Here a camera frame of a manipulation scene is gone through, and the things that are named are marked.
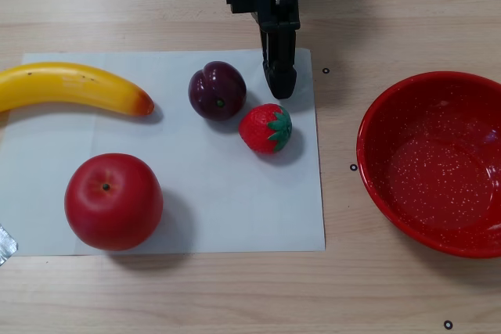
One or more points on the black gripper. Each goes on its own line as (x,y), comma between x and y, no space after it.
(279,17)

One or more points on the yellow plastic banana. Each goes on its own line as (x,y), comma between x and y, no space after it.
(70,85)

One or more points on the red speckled enamel bowl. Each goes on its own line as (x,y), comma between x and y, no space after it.
(430,177)

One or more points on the dark purple plastic plum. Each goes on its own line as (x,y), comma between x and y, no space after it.
(215,89)

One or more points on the red plastic strawberry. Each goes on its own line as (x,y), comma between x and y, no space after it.
(258,130)

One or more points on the white paper sheet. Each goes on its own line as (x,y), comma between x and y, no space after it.
(219,193)

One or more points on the red plastic apple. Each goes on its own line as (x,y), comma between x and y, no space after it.
(113,205)

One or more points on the grey duct tape piece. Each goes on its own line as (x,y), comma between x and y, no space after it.
(6,246)

